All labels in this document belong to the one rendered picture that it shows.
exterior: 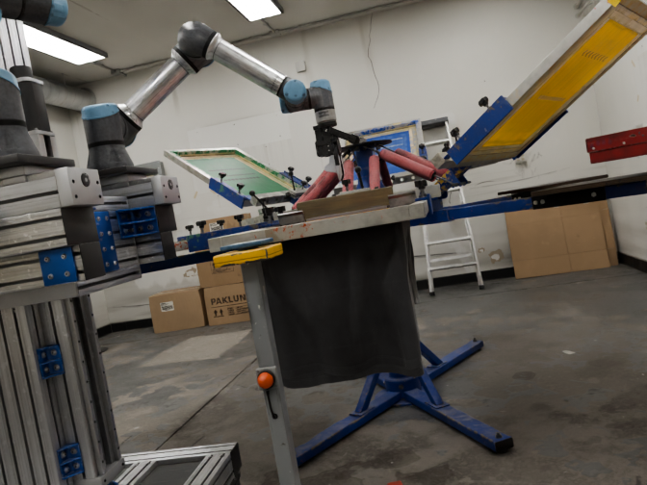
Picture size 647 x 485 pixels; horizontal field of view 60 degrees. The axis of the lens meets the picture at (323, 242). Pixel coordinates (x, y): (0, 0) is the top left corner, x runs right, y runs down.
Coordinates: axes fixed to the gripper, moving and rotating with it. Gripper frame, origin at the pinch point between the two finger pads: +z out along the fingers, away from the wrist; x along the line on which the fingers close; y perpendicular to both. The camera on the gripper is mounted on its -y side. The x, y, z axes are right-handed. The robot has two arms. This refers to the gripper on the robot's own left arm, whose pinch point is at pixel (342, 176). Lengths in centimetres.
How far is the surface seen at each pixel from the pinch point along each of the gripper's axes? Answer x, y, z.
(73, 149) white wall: -407, 379, -116
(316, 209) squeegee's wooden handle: 1.7, 11.4, 10.0
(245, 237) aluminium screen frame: 61, 19, 14
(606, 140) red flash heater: -5, -91, 5
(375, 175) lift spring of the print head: -52, -6, -1
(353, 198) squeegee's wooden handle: 1.4, -3.0, 8.7
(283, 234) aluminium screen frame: 61, 8, 15
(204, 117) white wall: -412, 211, -119
